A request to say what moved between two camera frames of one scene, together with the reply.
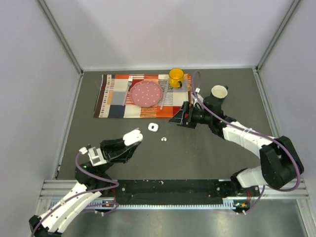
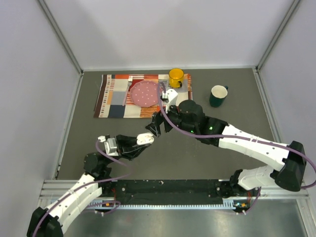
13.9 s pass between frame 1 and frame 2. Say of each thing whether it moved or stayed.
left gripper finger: moved
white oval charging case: moved
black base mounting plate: stayed
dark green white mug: stayed
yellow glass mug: stayed
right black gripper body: moved
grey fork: stayed
